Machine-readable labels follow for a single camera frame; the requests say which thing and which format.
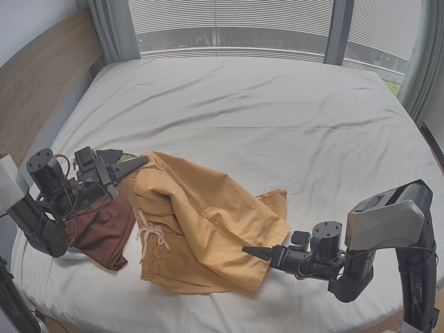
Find brown garment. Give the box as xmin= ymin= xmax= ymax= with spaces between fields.
xmin=65 ymin=194 xmax=136 ymax=272

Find window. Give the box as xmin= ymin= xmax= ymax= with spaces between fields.
xmin=125 ymin=0 xmax=423 ymax=82

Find mustard yellow shorts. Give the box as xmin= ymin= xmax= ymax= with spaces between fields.
xmin=126 ymin=151 xmax=292 ymax=295

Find bed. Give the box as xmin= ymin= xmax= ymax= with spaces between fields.
xmin=0 ymin=7 xmax=444 ymax=333

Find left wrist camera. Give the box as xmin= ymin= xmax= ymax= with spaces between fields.
xmin=74 ymin=146 xmax=98 ymax=173

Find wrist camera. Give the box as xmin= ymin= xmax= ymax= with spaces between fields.
xmin=74 ymin=146 xmax=98 ymax=173
xmin=289 ymin=231 xmax=311 ymax=250

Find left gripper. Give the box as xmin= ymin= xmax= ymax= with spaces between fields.
xmin=77 ymin=156 xmax=148 ymax=204

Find black garment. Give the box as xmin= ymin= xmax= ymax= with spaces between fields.
xmin=96 ymin=148 xmax=125 ymax=167

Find white garment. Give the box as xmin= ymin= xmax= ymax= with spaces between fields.
xmin=63 ymin=248 xmax=88 ymax=261

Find grey-green curtain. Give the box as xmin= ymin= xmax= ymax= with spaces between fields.
xmin=396 ymin=0 xmax=444 ymax=128
xmin=72 ymin=0 xmax=141 ymax=66

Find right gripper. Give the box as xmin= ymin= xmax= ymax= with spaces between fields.
xmin=241 ymin=244 xmax=313 ymax=275

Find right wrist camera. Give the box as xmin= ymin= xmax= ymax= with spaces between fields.
xmin=289 ymin=231 xmax=311 ymax=250

